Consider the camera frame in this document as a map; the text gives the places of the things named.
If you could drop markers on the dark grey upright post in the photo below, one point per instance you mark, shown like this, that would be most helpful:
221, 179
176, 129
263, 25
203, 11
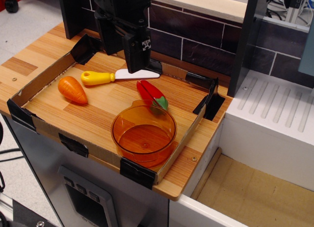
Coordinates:
255, 12

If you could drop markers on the black caster wheel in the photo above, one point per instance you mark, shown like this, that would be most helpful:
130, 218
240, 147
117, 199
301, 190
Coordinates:
11, 6

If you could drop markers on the white toy sink unit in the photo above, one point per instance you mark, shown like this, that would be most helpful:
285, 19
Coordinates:
258, 171

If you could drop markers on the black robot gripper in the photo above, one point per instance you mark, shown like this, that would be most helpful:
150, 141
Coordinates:
122, 25

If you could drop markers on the yellow handled toy knife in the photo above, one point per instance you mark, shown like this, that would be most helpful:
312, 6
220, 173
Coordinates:
91, 78

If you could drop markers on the orange transparent plastic pot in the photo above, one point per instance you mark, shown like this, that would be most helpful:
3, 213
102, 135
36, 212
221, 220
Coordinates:
144, 133

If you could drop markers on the red toy chili pepper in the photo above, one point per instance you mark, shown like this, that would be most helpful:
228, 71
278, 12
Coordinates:
151, 93

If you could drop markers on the grey toy oven front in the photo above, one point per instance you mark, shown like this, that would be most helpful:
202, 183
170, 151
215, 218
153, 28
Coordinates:
82, 192

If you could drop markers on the cardboard fence with black tape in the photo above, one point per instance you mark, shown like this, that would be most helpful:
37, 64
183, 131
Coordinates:
86, 129

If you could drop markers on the orange toy carrot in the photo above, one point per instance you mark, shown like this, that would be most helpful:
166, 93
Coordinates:
70, 88

